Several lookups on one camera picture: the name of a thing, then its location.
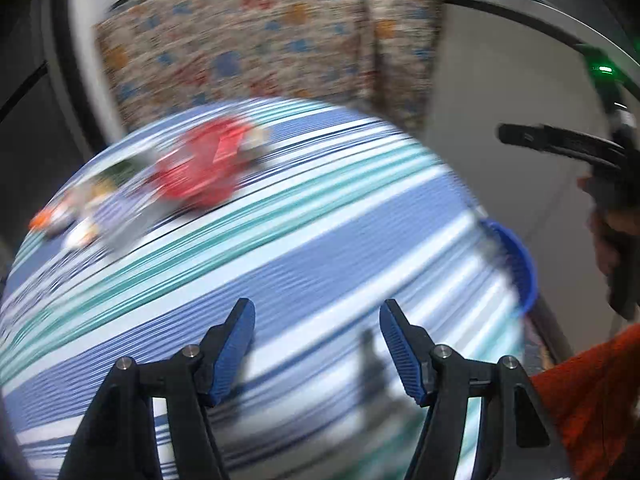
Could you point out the striped tablecloth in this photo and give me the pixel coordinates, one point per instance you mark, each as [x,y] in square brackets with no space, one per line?
[300,260]

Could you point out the large printed cloth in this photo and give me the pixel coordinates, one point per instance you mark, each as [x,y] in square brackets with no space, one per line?
[240,50]

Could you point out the person's right hand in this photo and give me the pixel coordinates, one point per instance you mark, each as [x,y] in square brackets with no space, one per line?
[607,240]

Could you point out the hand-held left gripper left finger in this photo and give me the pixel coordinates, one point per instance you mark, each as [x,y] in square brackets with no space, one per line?
[232,350]

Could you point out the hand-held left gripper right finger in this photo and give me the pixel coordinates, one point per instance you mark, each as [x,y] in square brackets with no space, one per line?
[402,355]

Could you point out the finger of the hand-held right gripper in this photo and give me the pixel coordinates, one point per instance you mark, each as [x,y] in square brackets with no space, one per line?
[560,141]

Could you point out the red packet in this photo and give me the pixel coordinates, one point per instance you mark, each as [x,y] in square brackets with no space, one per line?
[200,170]

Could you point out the yellow packet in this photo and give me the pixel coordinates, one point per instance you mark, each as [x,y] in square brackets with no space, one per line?
[257,142]

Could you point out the narrow printed cloth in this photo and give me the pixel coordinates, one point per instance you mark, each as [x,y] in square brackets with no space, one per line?
[405,50]

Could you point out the orange white wrapper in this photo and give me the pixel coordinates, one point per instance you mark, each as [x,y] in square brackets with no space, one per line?
[47,220]

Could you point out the blue plastic mesh basket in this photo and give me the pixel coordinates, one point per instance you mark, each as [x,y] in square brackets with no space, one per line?
[525,270]

